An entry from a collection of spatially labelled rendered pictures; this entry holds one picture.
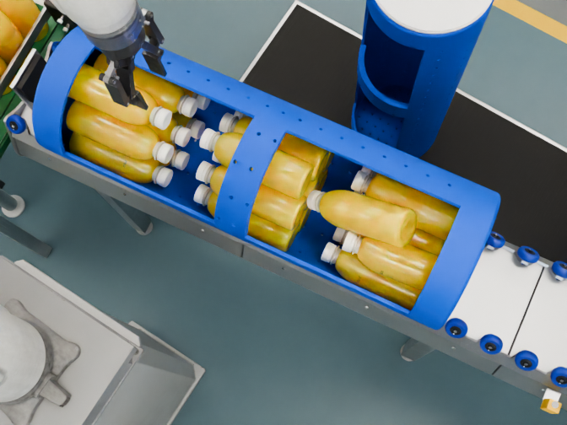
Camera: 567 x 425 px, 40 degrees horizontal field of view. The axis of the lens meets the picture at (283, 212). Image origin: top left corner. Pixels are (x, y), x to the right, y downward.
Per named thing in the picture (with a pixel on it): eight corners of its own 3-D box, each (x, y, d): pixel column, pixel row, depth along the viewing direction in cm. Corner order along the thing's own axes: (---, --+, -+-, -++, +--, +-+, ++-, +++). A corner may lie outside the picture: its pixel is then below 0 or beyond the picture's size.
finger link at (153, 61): (141, 53, 129) (143, 49, 129) (150, 71, 136) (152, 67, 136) (157, 60, 129) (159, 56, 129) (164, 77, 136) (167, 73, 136)
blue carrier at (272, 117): (431, 333, 158) (449, 330, 130) (66, 162, 171) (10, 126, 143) (486, 208, 161) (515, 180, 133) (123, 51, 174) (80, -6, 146)
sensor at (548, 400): (552, 414, 157) (559, 414, 152) (538, 408, 157) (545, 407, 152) (565, 379, 158) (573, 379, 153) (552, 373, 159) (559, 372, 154)
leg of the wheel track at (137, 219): (148, 238, 263) (96, 185, 202) (132, 231, 263) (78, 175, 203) (155, 223, 264) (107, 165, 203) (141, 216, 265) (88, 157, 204)
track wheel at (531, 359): (542, 362, 151) (542, 355, 152) (520, 352, 151) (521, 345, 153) (531, 376, 153) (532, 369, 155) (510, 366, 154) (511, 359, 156)
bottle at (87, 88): (55, 88, 147) (146, 129, 144) (72, 54, 148) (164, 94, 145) (69, 99, 154) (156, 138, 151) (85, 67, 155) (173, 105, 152)
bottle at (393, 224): (401, 212, 134) (310, 185, 146) (393, 251, 136) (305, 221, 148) (421, 207, 140) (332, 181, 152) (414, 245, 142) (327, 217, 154)
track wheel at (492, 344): (505, 346, 152) (507, 339, 153) (483, 336, 152) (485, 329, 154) (496, 359, 155) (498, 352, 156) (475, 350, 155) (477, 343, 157)
